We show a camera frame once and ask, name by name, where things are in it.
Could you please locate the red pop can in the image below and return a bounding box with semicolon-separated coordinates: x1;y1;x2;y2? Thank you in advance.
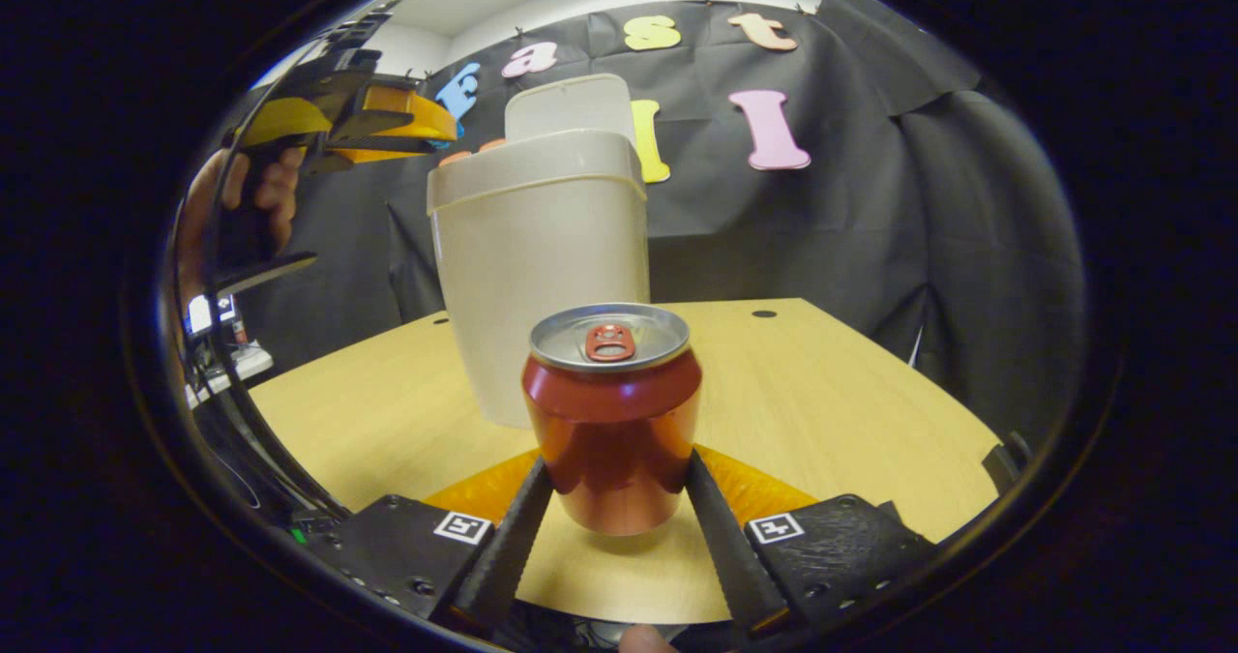
521;303;704;538

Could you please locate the small black bracket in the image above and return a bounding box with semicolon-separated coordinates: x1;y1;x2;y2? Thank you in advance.
982;430;1033;488

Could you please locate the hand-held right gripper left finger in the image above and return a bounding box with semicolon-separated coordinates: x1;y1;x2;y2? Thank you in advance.
324;448;557;635

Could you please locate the black backdrop cloth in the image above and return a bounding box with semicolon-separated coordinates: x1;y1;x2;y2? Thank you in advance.
208;0;1089;441

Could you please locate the wooden desktop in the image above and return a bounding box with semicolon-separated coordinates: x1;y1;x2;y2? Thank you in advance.
247;297;1002;627

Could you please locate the white desktop garbage bin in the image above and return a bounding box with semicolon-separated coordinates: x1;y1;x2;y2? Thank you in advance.
427;73;652;431

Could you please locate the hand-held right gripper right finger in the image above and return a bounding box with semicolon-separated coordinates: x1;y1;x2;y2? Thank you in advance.
682;445;939;635

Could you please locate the white side table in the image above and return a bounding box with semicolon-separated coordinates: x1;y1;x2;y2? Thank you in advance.
189;341;275;407

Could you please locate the computer monitor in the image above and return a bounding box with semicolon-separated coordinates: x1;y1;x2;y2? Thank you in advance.
186;293;238;337

